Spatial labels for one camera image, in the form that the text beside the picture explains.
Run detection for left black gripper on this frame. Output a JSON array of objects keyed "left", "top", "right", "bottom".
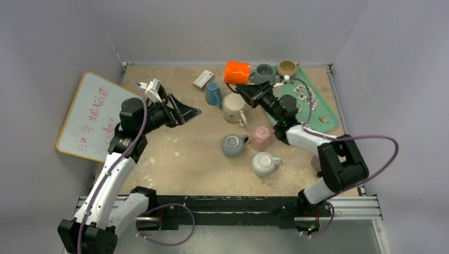
[{"left": 138, "top": 93, "right": 200, "bottom": 135}]

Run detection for grey mug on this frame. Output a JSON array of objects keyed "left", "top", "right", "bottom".
[{"left": 249, "top": 63, "right": 275, "bottom": 85}]

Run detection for cream white mug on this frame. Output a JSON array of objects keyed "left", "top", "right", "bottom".
[{"left": 222, "top": 93, "right": 247, "bottom": 128}]

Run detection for orange mug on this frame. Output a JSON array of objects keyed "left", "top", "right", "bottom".
[{"left": 223, "top": 61, "right": 250, "bottom": 85}]

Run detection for blue mug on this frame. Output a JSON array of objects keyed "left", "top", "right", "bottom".
[{"left": 205, "top": 82, "right": 222, "bottom": 108}]

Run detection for tan brown round mug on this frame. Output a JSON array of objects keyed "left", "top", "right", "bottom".
[{"left": 276, "top": 60, "right": 300, "bottom": 77}]

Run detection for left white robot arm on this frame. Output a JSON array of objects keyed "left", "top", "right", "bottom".
[{"left": 57, "top": 94, "right": 201, "bottom": 253}]

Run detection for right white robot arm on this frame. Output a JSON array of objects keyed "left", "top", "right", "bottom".
[{"left": 236, "top": 82, "right": 369, "bottom": 215}]

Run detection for pink faceted mug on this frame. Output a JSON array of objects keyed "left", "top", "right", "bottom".
[{"left": 250, "top": 126, "right": 274, "bottom": 152}]

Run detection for blue-grey round mug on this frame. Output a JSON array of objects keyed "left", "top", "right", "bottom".
[{"left": 221, "top": 133, "right": 249, "bottom": 158}]

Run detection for pale speckled mug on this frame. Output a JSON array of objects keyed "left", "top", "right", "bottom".
[{"left": 252, "top": 152, "right": 283, "bottom": 177}]

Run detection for white red small box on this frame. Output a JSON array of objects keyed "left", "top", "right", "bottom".
[{"left": 193, "top": 70, "right": 214, "bottom": 90}]

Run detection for green floral tray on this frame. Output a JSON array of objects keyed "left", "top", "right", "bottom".
[{"left": 273, "top": 68, "right": 339, "bottom": 133}]

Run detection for whiteboard with red writing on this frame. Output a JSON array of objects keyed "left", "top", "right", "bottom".
[{"left": 56, "top": 71, "right": 140, "bottom": 162}]

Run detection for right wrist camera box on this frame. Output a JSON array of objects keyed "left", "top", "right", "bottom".
[{"left": 273, "top": 75, "right": 291, "bottom": 88}]

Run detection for mauve mug with black handle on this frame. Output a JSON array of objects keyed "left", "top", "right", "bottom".
[{"left": 310, "top": 156, "right": 322, "bottom": 178}]

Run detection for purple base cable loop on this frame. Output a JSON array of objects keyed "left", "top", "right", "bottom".
[{"left": 134, "top": 203, "right": 196, "bottom": 248}]

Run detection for black base frame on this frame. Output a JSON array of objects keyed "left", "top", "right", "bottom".
[{"left": 75, "top": 194, "right": 383, "bottom": 234}]

